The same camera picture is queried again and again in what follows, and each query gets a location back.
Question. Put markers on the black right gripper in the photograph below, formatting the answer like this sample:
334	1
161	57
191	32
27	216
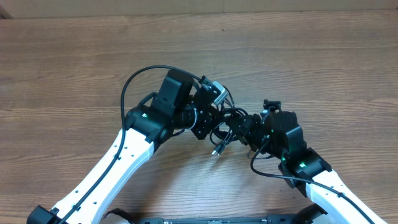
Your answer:
245	132

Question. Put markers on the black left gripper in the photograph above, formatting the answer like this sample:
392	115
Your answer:
210	120

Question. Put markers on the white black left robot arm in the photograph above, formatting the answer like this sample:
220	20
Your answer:
184	101

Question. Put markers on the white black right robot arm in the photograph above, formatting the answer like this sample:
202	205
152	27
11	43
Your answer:
279	134

